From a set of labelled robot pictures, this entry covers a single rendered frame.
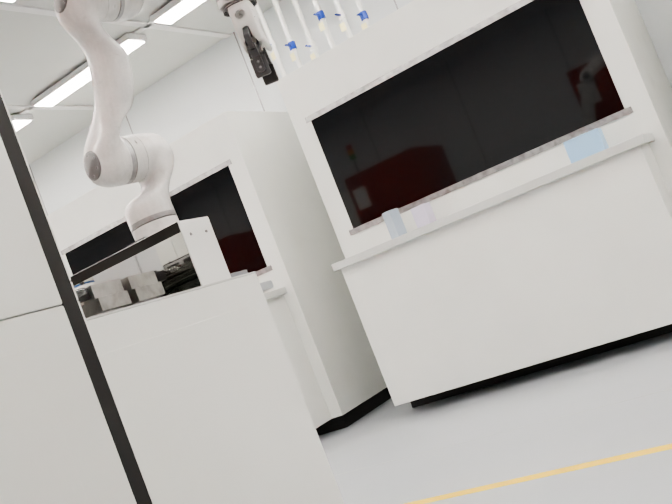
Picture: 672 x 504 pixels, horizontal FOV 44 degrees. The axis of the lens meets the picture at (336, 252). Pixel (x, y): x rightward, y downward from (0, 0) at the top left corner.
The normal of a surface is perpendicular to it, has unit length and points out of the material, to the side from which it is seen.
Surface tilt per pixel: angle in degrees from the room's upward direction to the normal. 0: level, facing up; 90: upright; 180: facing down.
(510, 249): 90
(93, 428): 90
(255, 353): 90
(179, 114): 90
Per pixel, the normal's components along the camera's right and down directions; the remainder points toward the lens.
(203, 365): 0.79, -0.34
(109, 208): -0.49, 0.15
